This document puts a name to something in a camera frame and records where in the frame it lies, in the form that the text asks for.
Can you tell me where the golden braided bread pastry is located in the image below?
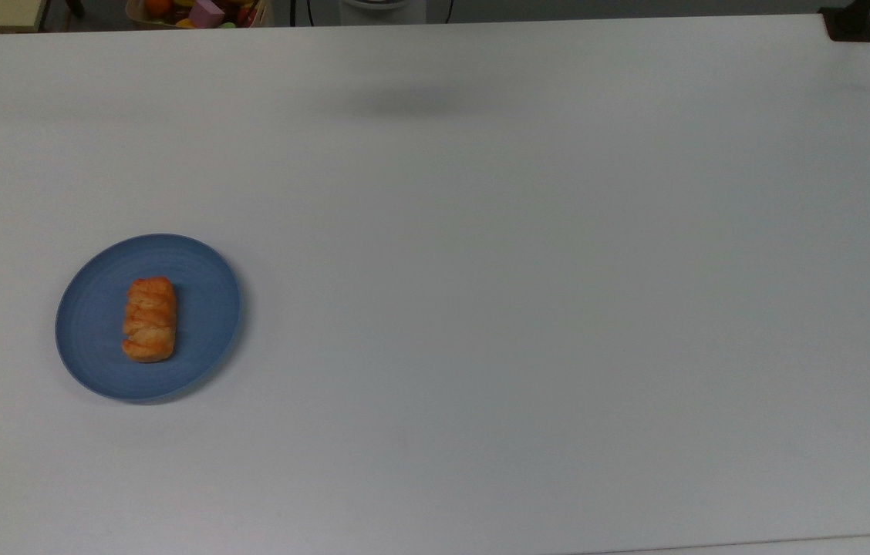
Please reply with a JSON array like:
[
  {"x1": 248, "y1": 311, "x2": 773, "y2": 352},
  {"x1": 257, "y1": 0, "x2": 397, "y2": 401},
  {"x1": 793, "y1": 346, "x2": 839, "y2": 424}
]
[{"x1": 122, "y1": 277, "x2": 177, "y2": 363}]

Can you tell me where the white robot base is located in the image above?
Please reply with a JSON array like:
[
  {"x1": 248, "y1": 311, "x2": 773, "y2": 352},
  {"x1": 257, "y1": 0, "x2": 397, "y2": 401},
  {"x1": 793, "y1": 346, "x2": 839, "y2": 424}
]
[{"x1": 339, "y1": 0, "x2": 427, "y2": 25}]

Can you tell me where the round blue plate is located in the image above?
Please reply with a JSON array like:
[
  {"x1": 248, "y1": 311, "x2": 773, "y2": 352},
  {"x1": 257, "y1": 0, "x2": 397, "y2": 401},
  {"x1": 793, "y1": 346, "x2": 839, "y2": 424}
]
[{"x1": 55, "y1": 234, "x2": 242, "y2": 403}]

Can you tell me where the beige basket of toys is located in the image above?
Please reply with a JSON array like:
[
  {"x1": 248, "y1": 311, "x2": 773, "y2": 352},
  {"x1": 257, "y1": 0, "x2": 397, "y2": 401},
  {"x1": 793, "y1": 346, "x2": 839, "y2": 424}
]
[{"x1": 125, "y1": 0, "x2": 275, "y2": 29}]

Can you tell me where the pink toy block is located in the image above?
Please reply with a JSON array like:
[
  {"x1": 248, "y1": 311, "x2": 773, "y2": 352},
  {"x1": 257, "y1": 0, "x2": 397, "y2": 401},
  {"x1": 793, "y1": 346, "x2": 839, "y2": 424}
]
[{"x1": 189, "y1": 0, "x2": 227, "y2": 29}]

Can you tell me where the black table clamp mount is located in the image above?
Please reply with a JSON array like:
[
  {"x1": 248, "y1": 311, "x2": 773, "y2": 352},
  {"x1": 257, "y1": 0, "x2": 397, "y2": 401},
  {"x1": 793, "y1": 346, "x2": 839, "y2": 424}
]
[{"x1": 819, "y1": 0, "x2": 870, "y2": 42}]

